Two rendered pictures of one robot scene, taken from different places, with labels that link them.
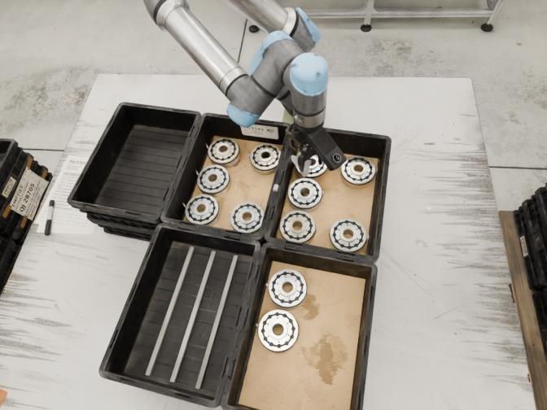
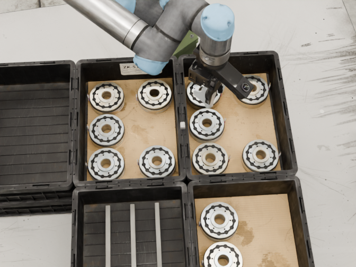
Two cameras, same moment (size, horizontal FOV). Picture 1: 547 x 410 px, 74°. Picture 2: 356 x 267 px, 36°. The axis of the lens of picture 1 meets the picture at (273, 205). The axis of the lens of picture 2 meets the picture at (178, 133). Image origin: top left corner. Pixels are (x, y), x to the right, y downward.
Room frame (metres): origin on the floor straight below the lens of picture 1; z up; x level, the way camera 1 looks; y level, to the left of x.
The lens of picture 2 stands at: (-0.09, 0.30, 2.27)
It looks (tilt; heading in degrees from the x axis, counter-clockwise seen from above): 64 degrees down; 334
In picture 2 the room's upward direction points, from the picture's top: 1 degrees clockwise
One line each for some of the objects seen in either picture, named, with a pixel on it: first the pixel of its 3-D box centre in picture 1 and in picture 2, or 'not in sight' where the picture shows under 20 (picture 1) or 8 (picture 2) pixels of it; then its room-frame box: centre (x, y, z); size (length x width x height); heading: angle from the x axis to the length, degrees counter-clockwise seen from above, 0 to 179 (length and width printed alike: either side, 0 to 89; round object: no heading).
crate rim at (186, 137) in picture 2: (330, 187); (234, 113); (0.50, -0.17, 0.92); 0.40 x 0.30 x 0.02; 158
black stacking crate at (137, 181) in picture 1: (145, 166); (25, 132); (0.72, 0.39, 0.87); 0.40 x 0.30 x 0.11; 158
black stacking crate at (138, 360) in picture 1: (191, 309); (133, 265); (0.24, 0.26, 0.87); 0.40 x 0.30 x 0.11; 158
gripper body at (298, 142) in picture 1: (307, 131); (210, 67); (0.57, -0.11, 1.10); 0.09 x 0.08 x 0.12; 31
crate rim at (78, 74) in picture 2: (229, 172); (128, 118); (0.61, 0.11, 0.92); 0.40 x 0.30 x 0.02; 158
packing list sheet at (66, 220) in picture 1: (76, 192); not in sight; (0.78, 0.71, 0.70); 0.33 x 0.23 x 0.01; 165
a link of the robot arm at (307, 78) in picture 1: (308, 84); (215, 29); (0.56, -0.12, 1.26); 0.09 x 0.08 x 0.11; 20
